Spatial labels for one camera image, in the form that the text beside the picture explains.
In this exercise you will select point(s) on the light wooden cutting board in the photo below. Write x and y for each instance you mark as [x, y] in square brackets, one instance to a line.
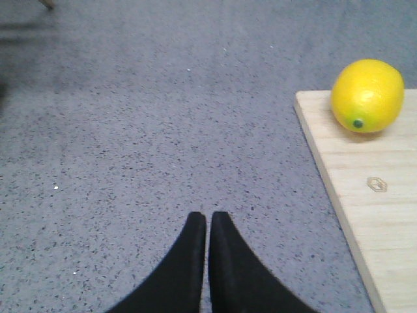
[371, 181]

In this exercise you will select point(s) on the yellow lemon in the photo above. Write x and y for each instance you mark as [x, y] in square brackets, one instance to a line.
[367, 96]

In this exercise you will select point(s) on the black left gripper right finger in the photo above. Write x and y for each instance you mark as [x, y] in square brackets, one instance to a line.
[238, 281]

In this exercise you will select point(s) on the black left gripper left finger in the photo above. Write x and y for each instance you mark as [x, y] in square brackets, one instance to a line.
[175, 284]

